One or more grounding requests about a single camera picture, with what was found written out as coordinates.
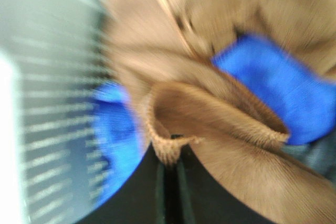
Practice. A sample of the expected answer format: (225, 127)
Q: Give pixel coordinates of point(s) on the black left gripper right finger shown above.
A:
(198, 198)

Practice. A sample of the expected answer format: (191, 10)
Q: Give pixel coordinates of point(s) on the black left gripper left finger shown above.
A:
(140, 199)

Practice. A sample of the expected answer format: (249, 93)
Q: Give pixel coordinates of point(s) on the brown towel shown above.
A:
(161, 50)

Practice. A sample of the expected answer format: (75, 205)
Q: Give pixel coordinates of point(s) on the blue towel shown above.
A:
(304, 102)

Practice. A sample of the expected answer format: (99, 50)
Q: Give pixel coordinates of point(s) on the grey perforated laundry basket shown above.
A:
(52, 170)

